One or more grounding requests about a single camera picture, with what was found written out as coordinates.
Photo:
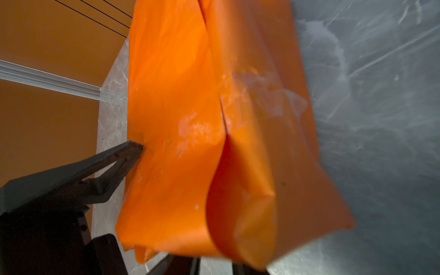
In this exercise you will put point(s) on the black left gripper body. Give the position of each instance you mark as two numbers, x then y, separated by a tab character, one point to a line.
56	243

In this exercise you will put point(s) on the yellow wrapping paper sheet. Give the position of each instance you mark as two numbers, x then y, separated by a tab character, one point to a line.
231	167

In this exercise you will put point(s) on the left aluminium corner post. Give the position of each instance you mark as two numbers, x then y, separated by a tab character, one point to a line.
35	78

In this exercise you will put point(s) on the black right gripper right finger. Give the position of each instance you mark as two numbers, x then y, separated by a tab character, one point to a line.
241	269

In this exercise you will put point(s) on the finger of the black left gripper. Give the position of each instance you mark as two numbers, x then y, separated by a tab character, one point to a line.
87	182

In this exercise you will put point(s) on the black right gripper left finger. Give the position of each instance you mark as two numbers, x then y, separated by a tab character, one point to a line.
176	265

